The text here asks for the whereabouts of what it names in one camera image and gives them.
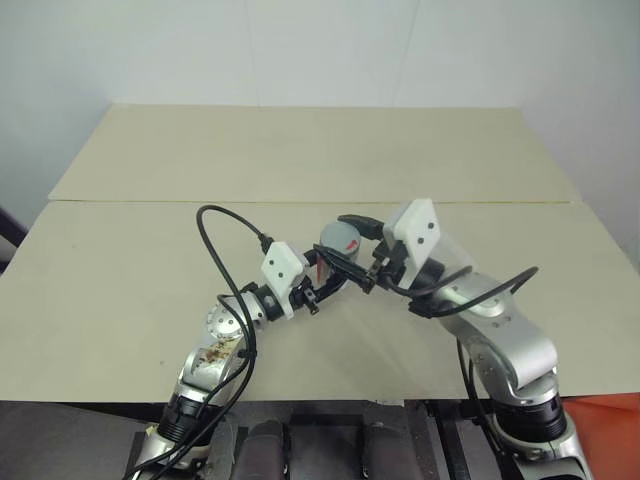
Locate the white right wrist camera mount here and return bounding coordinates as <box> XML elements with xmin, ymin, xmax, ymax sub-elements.
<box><xmin>383</xmin><ymin>198</ymin><xmax>442</xmax><ymax>292</ymax></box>

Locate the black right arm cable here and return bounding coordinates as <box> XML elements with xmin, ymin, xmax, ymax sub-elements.
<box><xmin>372</xmin><ymin>264</ymin><xmax>541</xmax><ymax>457</ymax></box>

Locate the dark grey fabric cover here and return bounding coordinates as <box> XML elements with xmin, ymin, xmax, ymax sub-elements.
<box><xmin>0</xmin><ymin>399</ymin><xmax>166</xmax><ymax>480</ymax></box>

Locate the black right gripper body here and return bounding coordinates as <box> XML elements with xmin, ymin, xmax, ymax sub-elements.
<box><xmin>371</xmin><ymin>238</ymin><xmax>409</xmax><ymax>292</ymax></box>

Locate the dark rounded shape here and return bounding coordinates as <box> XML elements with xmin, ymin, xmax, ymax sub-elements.
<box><xmin>360</xmin><ymin>422</ymin><xmax>407</xmax><ymax>480</ymax></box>
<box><xmin>238</xmin><ymin>419</ymin><xmax>292</xmax><ymax>480</ymax></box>

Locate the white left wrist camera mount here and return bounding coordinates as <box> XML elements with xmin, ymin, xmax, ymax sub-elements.
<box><xmin>260</xmin><ymin>242</ymin><xmax>309</xmax><ymax>319</ymax></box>

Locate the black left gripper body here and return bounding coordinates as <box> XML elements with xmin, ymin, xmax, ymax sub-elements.
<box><xmin>290</xmin><ymin>277</ymin><xmax>324</xmax><ymax>317</ymax></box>

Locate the dark object at room edge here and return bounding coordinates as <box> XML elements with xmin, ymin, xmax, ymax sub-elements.
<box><xmin>0</xmin><ymin>204</ymin><xmax>29</xmax><ymax>274</ymax></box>

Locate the orange red cloth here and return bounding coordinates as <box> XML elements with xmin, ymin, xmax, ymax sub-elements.
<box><xmin>568</xmin><ymin>393</ymin><xmax>640</xmax><ymax>480</ymax></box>

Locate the black metal frame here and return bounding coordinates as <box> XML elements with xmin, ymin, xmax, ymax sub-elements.
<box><xmin>428</xmin><ymin>399</ymin><xmax>504</xmax><ymax>480</ymax></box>

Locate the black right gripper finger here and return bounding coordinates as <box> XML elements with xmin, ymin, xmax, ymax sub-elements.
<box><xmin>337</xmin><ymin>213</ymin><xmax>386</xmax><ymax>242</ymax></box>
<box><xmin>324</xmin><ymin>251</ymin><xmax>378</xmax><ymax>294</ymax></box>

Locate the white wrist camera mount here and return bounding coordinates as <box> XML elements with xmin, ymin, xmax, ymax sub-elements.
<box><xmin>383</xmin><ymin>198</ymin><xmax>442</xmax><ymax>292</ymax></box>
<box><xmin>260</xmin><ymin>242</ymin><xmax>309</xmax><ymax>319</ymax></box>

